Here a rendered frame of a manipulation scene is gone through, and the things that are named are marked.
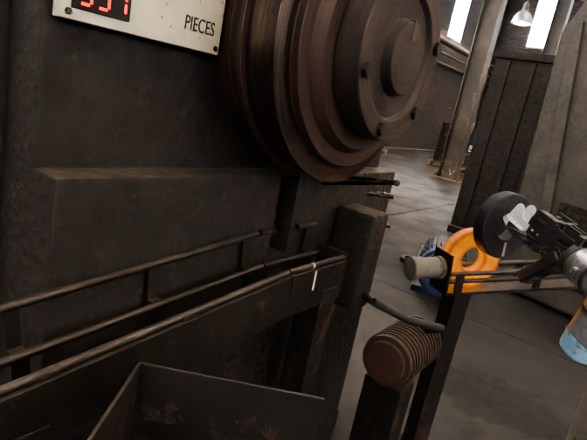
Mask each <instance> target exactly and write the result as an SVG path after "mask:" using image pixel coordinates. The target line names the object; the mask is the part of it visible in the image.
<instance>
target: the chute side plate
mask: <svg viewBox="0 0 587 440"><path fill-rule="evenodd" d="M346 263H347V261H345V260H343V261H341V262H338V263H334V264H331V265H326V266H323V267H320V268H316V269H313V270H311V271H307V272H303V273H299V274H295V275H293V276H292V277H288V278H284V279H282V280H280V281H278V282H275V283H273V284H271V285H268V286H266V287H263V288H261V289H259V290H257V291H255V292H251V293H249V294H246V295H245V296H243V297H240V298H238V299H235V300H233V301H231V302H228V303H226V304H224V305H221V306H219V307H216V308H214V309H211V310H210V311H208V312H205V313H202V314H199V315H198V316H196V317H194V318H191V319H189V320H186V321H184V322H181V323H179V324H176V325H174V326H172V327H169V328H167V329H164V330H162V331H161V332H158V333H155V334H152V335H150V336H149V337H146V338H144V339H141V340H138V341H136V342H134V343H132V344H129V345H127V346H125V347H122V348H120V349H117V350H115V351H113V352H111V353H109V354H105V355H103V356H101V357H99V358H97V359H94V360H92V361H89V362H87V363H85V364H82V365H80V366H78V367H76V368H72V369H70V370H68V371H65V372H64V373H62V374H59V375H56V376H54V377H52V378H50V379H48V380H45V381H43V382H40V383H37V384H35V385H33V386H30V387H29V388H25V389H23V390H21V391H18V392H17V393H15V394H12V395H9V396H6V397H5V398H2V399H0V440H15V439H17V438H19V437H22V436H25V435H27V434H29V433H32V432H33V431H36V430H39V429H42V428H44V427H45V426H48V425H50V426H51V428H50V439H49V440H53V439H55V438H57V437H60V436H62V435H64V434H65V433H67V432H68V431H70V430H73V429H75V428H77V427H79V426H80V425H82V424H84V423H86V422H88V421H90V420H92V419H94V418H95V417H97V416H100V415H102V414H104V413H105V412H106V411H107V409H108V407H109V406H110V404H111V403H112V401H113V400H114V398H115V397H116V396H117V394H118V393H119V391H120V390H121V388H122V386H123V385H124V383H125V382H126V380H127V379H128V377H129V376H130V375H131V373H132V372H133V370H134V369H135V367H136V365H137V364H138V362H139V361H140V362H146V363H150V364H155V365H159V366H164V367H168V368H176V369H181V370H187V369H189V368H192V367H194V366H196V365H197V364H198V363H200V362H202V361H205V360H207V359H209V358H211V357H212V356H214V355H215V354H218V353H220V352H222V351H224V350H225V349H227V348H229V347H232V346H233V345H235V344H237V343H239V342H240V341H242V340H245V339H247V338H249V337H251V336H253V335H254V334H256V333H258V332H260V331H262V330H264V329H266V328H268V327H270V326H271V325H273V324H275V323H277V322H279V321H281V320H283V319H285V318H287V317H290V316H292V315H295V314H296V313H300V312H303V311H305V310H307V309H309V308H312V307H314V306H318V305H319V304H320V302H321V295H322V291H324V290H327V289H329V288H332V287H334V286H337V285H338V288H337V292H336V296H335V298H338V297H339V292H340V289H341V285H342V278H343V274H344V270H345V266H346ZM316 271H317V275H316V280H315V283H314V275H315V272H316ZM313 283H314V289H313V290H312V286H313Z"/></svg>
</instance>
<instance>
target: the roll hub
mask: <svg viewBox="0 0 587 440"><path fill-rule="evenodd" d="M440 34H441V14H440V4H439V0H349V4H348V6H347V8H346V10H345V12H344V15H343V18H342V22H341V26H340V29H339V32H338V37H337V40H336V46H335V58H334V89H335V100H336V105H337V107H338V111H339V113H340V115H341V117H342V121H343V122H344V124H345V125H346V127H347V128H348V129H349V130H350V131H351V132H352V133H353V134H356V135H358V136H362V137H365V138H369V139H373V140H377V141H392V140H394V139H396V138H397V137H398V136H400V135H401V134H402V133H404V132H405V131H406V130H407V129H408V127H409V126H410V125H411V123H412V122H413V121H414V120H412V119H411V111H412V109H413V107H417V108H420V110H421V108H422V106H423V104H424V102H425V99H426V96H427V94H428V92H429V90H430V87H431V84H432V79H433V76H434V73H435V69H436V65H437V61H438V57H436V56H434V55H433V47H434V45H435V44H436V43H440ZM365 62H368V63H371V64H373V66H374V72H373V74H372V76H371V78H370V79H366V78H363V77H362V68H363V65H364V64H365ZM380 122H383V123H387V132H386V134H385V136H379V135H377V130H376V129H377V127H378V125H379V123H380Z"/></svg>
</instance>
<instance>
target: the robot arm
mask: <svg viewBox="0 0 587 440"><path fill-rule="evenodd" d="M562 217H565V218H566V219H568V220H569V221H570V222H571V223H565V222H564V221H563V220H562ZM503 220H504V223H505V225H506V227H507V229H508V230H509V232H510V233H511V234H512V235H513V236H514V237H515V238H517V239H518V240H519V241H521V242H522V243H523V244H524V245H525V246H526V247H528V248H529V249H530V250H531V251H533V252H536V253H540V256H541V257H544V258H541V259H539V260H537V261H535V262H534V263H533V264H531V265H528V266H526V267H523V268H522V269H520V270H519V271H518V272H516V274H517V277H518V279H519V281H520V282H522V283H526V284H533V283H535V282H537V281H539V280H540V279H542V278H545V277H547V276H548V275H550V274H552V273H554V272H557V271H560V272H561V273H562V274H563V275H564V277H565V278H567V279H568V280H569V281H570V282H572V283H573V284H574V285H575V286H576V287H578V288H579V289H580V290H581V291H582V292H583V293H585V294H586V295H587V234H586V233H585V232H583V231H582V230H580V229H579V228H577V226H578V224H577V223H575V222H574V221H572V220H571V219H569V218H568V217H567V216H565V215H564V214H563V213H562V212H559V213H558V214H557V216H552V215H551V214H549V213H548V212H547V211H546V210H539V209H537V210H536V207H535V206H534V205H529V206H528V207H527V208H526V209H525V206H524V205H523V204H522V203H519V204H517V205H516V207H515V208H514V209H513V210H512V211H511V212H510V213H508V214H506V215H505V216H504V217H503ZM565 328H566V329H565V331H564V332H563V335H562V337H561V338H560V341H559V343H560V347H561V349H562V350H563V351H564V352H565V353H566V354H567V355H568V356H569V357H570V358H571V359H572V360H574V361H576V362H579V363H581V364H584V365H587V297H586V299H585V300H584V302H583V304H582V305H581V306H580V307H579V309H578V310H577V312H576V314H575V315H574V317H573V318H572V320H571V321H570V323H569V324H568V325H567V326H566V327H565Z"/></svg>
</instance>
